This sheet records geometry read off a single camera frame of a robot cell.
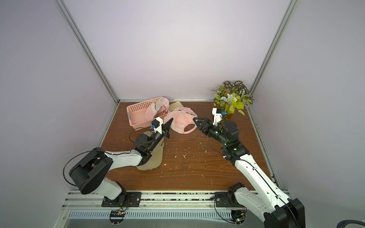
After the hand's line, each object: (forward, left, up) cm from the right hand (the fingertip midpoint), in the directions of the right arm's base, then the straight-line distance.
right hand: (195, 118), depth 67 cm
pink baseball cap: (+13, +8, -20) cm, 26 cm away
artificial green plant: (+25, -24, -9) cm, 36 cm away
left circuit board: (-38, +40, -36) cm, 66 cm away
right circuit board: (-36, -22, -36) cm, 55 cm away
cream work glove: (+39, +17, -33) cm, 53 cm away
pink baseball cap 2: (+32, +27, -26) cm, 49 cm away
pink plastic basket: (+27, +46, -32) cm, 62 cm away
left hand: (+4, +12, -5) cm, 14 cm away
